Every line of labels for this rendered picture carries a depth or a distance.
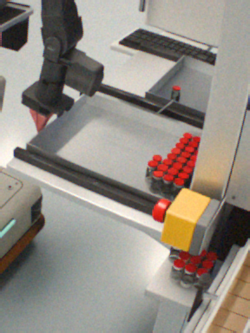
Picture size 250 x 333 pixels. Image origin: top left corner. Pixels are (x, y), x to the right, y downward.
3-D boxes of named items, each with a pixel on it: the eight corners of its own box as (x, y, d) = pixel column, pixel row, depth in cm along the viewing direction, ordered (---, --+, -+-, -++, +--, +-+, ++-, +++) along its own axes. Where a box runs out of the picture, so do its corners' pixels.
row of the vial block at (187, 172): (208, 158, 132) (212, 141, 129) (178, 204, 119) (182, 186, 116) (200, 154, 132) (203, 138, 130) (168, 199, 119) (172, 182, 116)
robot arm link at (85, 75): (69, 18, 115) (47, 34, 109) (118, 39, 113) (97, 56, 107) (57, 62, 123) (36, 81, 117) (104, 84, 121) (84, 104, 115)
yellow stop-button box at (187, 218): (213, 231, 102) (221, 201, 97) (197, 257, 96) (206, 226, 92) (174, 217, 104) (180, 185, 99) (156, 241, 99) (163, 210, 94)
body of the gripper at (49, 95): (57, 120, 121) (65, 92, 116) (19, 99, 122) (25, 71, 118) (74, 106, 125) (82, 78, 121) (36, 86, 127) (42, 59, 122)
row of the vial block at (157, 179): (190, 151, 133) (194, 134, 130) (157, 196, 120) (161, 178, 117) (181, 147, 134) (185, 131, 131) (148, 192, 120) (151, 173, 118)
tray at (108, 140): (215, 150, 135) (219, 138, 133) (172, 217, 116) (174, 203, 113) (85, 102, 145) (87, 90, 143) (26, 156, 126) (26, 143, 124)
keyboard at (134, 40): (243, 68, 187) (245, 62, 186) (230, 84, 177) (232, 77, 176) (137, 31, 200) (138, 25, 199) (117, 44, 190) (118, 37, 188)
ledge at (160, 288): (237, 276, 106) (240, 270, 105) (213, 322, 97) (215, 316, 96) (173, 251, 110) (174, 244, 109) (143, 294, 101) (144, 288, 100)
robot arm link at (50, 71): (55, 42, 118) (40, 52, 114) (82, 54, 117) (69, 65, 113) (48, 68, 122) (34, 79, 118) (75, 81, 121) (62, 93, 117)
